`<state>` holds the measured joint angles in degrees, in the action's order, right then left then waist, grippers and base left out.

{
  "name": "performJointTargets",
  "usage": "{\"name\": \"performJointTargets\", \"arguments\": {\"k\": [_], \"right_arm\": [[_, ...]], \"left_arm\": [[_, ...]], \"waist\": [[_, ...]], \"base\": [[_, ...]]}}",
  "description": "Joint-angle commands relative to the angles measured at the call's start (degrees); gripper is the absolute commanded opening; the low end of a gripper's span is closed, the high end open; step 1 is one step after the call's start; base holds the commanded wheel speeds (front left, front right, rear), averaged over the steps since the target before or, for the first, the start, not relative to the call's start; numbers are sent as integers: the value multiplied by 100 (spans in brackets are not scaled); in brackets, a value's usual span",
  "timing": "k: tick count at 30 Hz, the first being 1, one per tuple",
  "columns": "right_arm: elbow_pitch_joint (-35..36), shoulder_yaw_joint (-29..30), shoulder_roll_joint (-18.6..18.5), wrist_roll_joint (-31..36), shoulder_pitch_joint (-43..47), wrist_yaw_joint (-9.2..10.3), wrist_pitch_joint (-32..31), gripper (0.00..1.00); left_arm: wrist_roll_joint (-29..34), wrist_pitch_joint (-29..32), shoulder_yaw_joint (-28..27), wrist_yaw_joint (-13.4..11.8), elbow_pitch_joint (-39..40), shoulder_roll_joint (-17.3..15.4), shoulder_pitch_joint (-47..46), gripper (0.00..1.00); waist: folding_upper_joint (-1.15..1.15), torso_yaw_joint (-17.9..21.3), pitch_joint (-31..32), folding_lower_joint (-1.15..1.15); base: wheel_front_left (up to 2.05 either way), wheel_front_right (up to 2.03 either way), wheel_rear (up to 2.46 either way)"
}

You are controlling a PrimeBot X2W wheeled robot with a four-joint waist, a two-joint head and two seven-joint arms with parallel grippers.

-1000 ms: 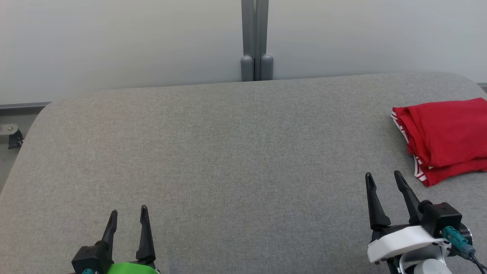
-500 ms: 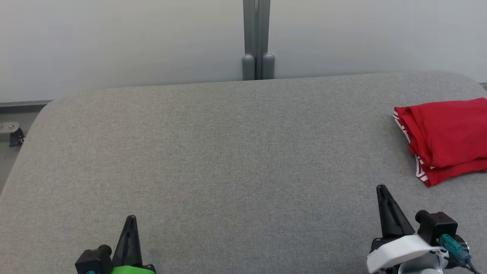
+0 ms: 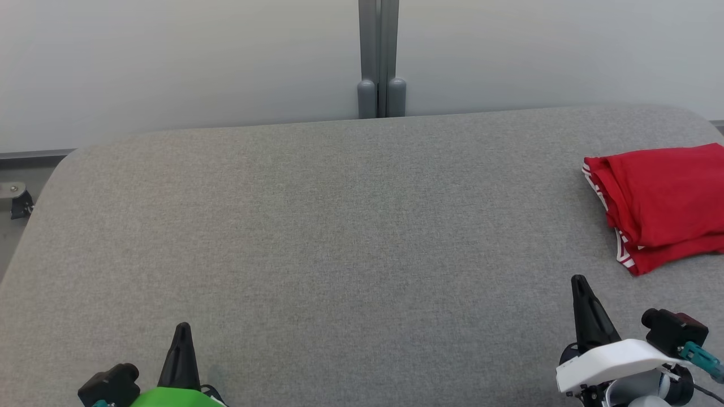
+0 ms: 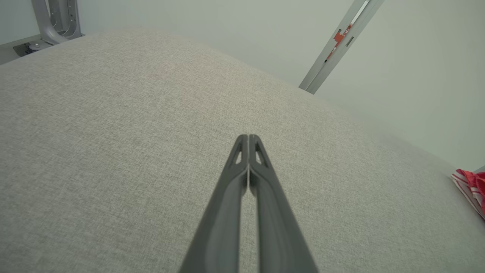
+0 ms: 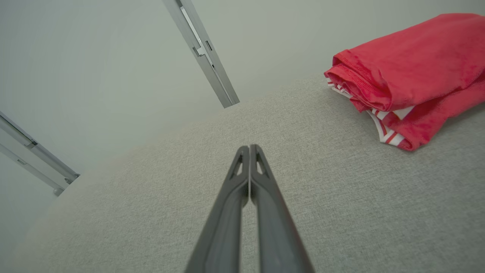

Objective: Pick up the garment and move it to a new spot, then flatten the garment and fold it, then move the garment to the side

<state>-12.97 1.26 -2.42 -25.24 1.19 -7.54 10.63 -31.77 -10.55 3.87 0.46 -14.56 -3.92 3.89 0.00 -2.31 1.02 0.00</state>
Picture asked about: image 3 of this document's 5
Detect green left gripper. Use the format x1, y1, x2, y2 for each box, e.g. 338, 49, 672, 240
129, 322, 227, 407

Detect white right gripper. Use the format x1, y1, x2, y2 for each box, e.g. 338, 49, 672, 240
555, 275, 688, 395

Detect red shorts with white stripes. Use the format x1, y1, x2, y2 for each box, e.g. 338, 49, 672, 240
583, 157, 724, 276

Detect black frame foot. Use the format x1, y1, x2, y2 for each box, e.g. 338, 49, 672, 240
10, 191, 35, 220

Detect grey metal frame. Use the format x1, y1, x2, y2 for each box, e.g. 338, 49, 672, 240
0, 148, 77, 198

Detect grey double metal partition post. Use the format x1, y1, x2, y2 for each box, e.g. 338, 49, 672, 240
356, 0, 408, 119

